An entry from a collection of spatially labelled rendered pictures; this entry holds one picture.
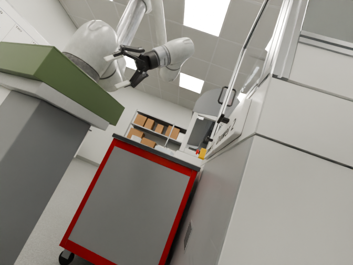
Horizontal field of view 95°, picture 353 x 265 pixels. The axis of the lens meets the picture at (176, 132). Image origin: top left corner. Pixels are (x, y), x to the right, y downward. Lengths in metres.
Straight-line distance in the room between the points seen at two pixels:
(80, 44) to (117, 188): 0.73
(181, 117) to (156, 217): 4.55
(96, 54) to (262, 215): 0.73
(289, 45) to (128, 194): 0.95
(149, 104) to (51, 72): 5.04
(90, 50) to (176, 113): 4.77
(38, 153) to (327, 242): 0.75
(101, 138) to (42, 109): 5.01
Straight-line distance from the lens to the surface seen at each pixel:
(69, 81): 0.63
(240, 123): 0.46
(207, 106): 1.85
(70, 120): 0.70
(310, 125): 0.42
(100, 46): 0.78
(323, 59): 0.52
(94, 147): 5.67
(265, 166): 0.36
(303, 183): 0.39
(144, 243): 1.05
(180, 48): 0.84
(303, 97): 0.44
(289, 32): 0.53
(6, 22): 3.93
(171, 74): 0.94
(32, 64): 0.63
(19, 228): 0.80
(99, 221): 1.11
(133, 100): 5.75
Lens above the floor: 0.67
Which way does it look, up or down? 14 degrees up
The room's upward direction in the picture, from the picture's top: 22 degrees clockwise
